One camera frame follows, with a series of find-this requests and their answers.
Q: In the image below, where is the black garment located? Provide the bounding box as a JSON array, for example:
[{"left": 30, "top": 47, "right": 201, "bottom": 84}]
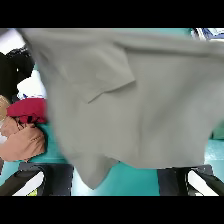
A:
[{"left": 0, "top": 47, "right": 36, "bottom": 101}]

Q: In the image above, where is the white garment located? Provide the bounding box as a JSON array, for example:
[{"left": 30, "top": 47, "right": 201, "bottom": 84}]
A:
[{"left": 16, "top": 68, "right": 48, "bottom": 101}]

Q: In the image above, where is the grey shirt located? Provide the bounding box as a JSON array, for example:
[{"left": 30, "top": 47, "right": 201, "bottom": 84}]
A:
[{"left": 17, "top": 28, "right": 224, "bottom": 191}]

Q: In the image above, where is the salmon garment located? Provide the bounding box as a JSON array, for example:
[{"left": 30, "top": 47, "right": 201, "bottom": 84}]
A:
[{"left": 0, "top": 115, "right": 47, "bottom": 163}]

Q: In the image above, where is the red garment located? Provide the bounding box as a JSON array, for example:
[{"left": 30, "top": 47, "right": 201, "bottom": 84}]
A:
[{"left": 6, "top": 97, "right": 49, "bottom": 125}]

